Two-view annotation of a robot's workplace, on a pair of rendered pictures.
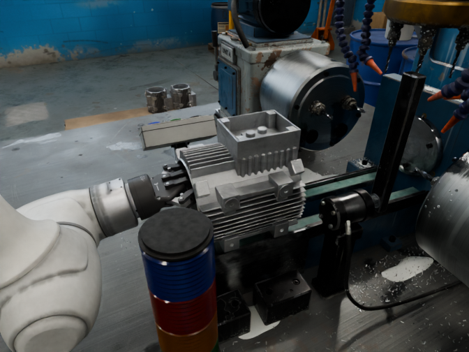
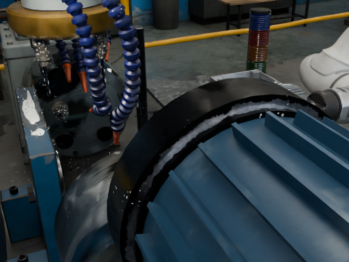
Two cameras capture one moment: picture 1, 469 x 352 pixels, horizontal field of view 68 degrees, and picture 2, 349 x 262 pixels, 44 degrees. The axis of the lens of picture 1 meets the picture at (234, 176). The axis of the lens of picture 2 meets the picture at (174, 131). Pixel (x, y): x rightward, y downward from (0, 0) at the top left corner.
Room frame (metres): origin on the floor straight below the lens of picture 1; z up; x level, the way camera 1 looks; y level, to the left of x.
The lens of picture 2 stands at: (1.43, -0.18, 1.47)
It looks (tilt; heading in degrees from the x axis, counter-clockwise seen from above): 27 degrees down; 181
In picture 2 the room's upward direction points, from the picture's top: 1 degrees counter-clockwise
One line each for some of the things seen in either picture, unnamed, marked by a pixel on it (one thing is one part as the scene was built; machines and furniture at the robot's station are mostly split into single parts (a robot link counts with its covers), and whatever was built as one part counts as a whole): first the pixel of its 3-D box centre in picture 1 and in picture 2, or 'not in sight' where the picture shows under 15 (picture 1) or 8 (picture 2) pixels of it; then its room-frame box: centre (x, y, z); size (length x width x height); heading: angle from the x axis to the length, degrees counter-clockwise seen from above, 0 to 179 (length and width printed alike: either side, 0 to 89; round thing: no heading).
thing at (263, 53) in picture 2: (187, 320); (257, 51); (0.21, 0.05, 1.10); 0.06 x 0.06 x 0.04
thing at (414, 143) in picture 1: (412, 147); (57, 173); (0.73, -0.42, 1.02); 0.15 x 0.02 x 0.15; 22
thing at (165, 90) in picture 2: not in sight; (185, 104); (0.04, -0.16, 0.86); 0.27 x 0.24 x 0.12; 22
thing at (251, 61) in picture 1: (264, 87); not in sight; (1.24, -0.11, 0.99); 0.35 x 0.31 x 0.37; 22
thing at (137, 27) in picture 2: (393, 149); (141, 82); (0.52, -0.27, 1.12); 0.04 x 0.03 x 0.26; 112
